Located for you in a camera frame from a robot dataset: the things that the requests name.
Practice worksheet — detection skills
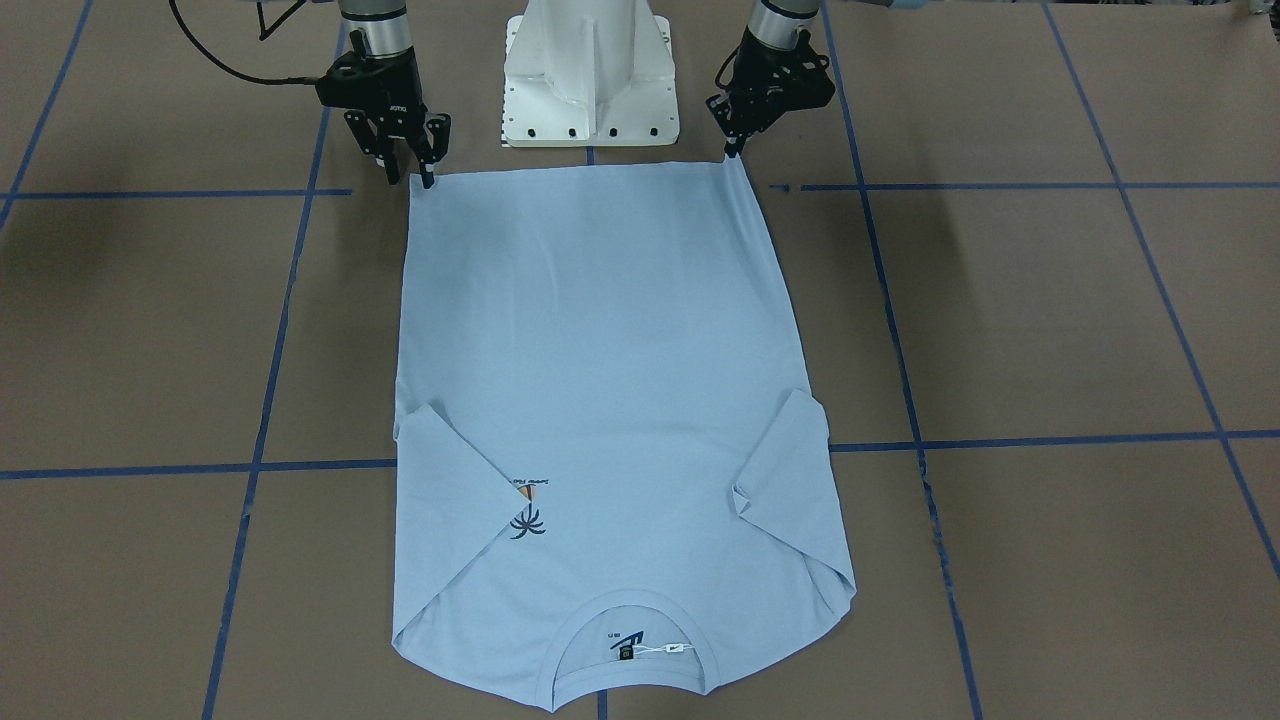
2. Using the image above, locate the light blue t-shirt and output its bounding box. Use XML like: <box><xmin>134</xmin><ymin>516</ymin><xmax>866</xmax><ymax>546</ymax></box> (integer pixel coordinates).
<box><xmin>390</xmin><ymin>159</ymin><xmax>858</xmax><ymax>711</ymax></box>

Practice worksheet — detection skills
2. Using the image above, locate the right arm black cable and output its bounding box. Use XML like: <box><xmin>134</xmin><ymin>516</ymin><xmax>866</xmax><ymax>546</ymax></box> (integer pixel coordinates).
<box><xmin>168</xmin><ymin>0</ymin><xmax>340</xmax><ymax>86</ymax></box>

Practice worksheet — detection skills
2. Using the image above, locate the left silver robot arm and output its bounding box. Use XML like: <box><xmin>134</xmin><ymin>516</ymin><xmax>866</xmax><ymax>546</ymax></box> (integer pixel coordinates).
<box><xmin>705</xmin><ymin>1</ymin><xmax>835</xmax><ymax>158</ymax></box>

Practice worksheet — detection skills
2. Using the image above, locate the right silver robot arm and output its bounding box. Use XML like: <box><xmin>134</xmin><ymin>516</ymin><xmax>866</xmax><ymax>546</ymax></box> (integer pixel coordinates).
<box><xmin>316</xmin><ymin>1</ymin><xmax>451</xmax><ymax>190</ymax></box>

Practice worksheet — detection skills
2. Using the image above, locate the white camera mast pedestal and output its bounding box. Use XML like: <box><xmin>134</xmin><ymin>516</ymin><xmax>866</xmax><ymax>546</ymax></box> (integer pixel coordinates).
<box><xmin>500</xmin><ymin>1</ymin><xmax>681</xmax><ymax>149</ymax></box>

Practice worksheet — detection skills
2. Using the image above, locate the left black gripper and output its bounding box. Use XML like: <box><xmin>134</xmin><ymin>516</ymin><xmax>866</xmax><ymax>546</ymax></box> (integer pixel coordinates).
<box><xmin>707</xmin><ymin>29</ymin><xmax>835</xmax><ymax>158</ymax></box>

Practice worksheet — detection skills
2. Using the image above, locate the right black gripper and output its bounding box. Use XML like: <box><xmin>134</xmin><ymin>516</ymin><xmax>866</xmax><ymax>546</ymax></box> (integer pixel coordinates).
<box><xmin>316</xmin><ymin>50</ymin><xmax>452</xmax><ymax>190</ymax></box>

